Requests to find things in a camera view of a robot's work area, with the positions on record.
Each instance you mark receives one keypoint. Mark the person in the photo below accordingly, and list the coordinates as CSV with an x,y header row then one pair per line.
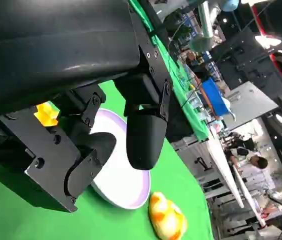
x,y
196,65
257,162

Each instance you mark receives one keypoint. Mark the lilac plate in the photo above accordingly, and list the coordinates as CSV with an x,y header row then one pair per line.
x,y
121,185

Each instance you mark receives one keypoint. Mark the silver ventilation duct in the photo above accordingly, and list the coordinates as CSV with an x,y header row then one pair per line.
x,y
207,20

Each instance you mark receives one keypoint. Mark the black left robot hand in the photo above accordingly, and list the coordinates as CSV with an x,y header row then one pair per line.
x,y
56,45

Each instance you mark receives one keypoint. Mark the blue plastic box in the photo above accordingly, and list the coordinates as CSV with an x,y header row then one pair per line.
x,y
213,96

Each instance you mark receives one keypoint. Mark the long white table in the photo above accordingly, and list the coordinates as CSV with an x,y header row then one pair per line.
x,y
233,175

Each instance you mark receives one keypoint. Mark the grey desk panel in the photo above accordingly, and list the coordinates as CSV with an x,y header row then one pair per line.
x,y
251,102

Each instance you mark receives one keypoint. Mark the green table cloth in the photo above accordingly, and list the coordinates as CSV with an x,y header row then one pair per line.
x,y
18,225

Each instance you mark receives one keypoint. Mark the orange and white bread roll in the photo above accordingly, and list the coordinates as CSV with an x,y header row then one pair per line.
x,y
46,113
166,217

